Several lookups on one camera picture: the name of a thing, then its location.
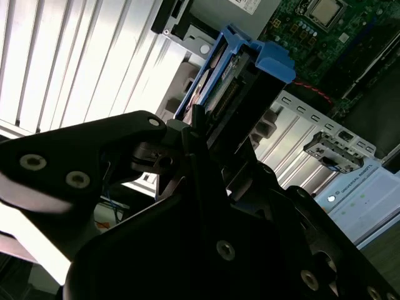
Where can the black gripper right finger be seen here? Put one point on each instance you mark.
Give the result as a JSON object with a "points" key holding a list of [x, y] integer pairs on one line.
{"points": [[312, 243]]}

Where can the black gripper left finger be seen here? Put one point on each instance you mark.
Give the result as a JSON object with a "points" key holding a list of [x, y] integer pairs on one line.
{"points": [[93, 147]]}

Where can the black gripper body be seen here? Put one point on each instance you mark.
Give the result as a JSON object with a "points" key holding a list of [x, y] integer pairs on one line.
{"points": [[172, 256]]}

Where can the hard disk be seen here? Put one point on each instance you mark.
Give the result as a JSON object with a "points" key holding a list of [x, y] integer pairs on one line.
{"points": [[272, 59]]}

